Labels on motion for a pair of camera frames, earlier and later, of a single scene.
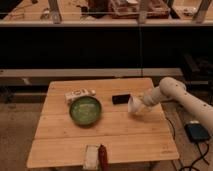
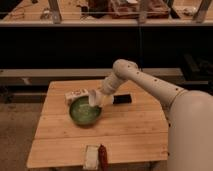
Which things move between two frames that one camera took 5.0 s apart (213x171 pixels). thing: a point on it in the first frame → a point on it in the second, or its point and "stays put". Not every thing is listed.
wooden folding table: x=58 y=140 stays put
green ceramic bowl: x=85 y=111 stays put
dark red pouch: x=103 y=164 stays put
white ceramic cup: x=135 y=106 → x=95 y=98
